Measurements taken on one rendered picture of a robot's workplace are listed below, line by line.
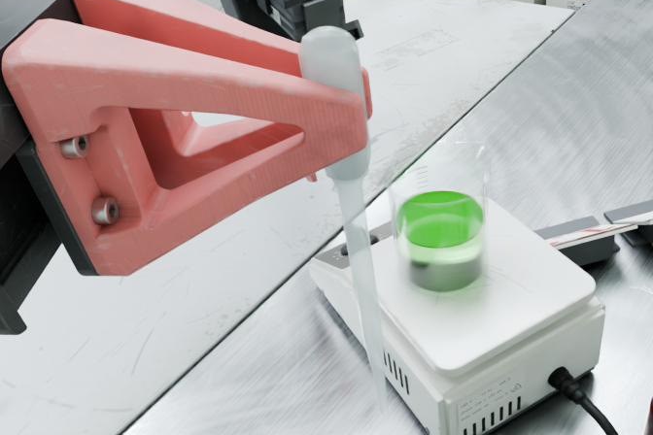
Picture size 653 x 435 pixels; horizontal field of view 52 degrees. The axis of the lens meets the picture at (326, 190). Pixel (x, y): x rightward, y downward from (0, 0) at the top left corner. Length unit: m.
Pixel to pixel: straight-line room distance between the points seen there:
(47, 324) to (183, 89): 0.50
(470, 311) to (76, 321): 0.35
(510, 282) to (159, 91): 0.33
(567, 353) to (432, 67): 0.49
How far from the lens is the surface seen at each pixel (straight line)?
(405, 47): 0.93
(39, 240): 0.19
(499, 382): 0.43
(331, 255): 0.54
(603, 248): 0.58
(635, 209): 0.64
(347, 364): 0.52
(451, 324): 0.42
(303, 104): 0.16
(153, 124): 0.20
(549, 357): 0.45
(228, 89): 0.16
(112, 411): 0.55
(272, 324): 0.56
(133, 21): 0.18
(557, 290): 0.44
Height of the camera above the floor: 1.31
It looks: 37 degrees down
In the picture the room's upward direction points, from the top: 11 degrees counter-clockwise
